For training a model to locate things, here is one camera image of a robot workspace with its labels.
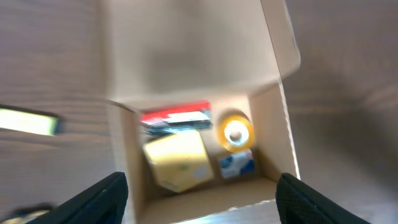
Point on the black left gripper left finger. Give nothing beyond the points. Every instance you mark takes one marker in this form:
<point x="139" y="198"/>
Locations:
<point x="102" y="203"/>

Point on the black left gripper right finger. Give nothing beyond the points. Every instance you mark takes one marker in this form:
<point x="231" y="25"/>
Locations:
<point x="298" y="203"/>

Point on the white blue staples box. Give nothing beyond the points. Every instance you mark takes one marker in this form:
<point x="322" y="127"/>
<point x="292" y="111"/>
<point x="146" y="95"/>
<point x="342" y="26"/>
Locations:
<point x="237" y="164"/>

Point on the yellow polar bear notepad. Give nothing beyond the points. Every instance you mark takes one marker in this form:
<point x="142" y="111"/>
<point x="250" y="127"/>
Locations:
<point x="179" y="162"/>

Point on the clear yellow tape roll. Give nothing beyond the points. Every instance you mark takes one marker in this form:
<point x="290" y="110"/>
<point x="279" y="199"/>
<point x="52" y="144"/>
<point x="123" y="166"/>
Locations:
<point x="235" y="131"/>

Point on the black gold correction tape dispenser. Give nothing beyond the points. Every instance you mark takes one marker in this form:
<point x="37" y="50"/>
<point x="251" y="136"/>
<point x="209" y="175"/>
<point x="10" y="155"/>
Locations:
<point x="24" y="215"/>

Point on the yellow highlighter pen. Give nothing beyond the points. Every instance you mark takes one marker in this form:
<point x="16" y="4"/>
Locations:
<point x="30" y="121"/>

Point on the brown cardboard box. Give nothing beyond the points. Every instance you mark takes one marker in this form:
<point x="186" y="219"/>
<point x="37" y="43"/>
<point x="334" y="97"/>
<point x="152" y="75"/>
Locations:
<point x="231" y="53"/>

